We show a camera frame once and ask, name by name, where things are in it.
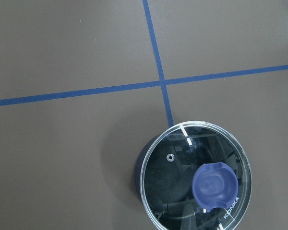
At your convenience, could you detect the dark blue saucepan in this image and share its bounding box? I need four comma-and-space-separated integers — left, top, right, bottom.
134, 135, 158, 201

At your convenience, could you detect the glass pot lid blue knob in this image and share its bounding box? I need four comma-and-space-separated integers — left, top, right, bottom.
140, 121, 252, 230

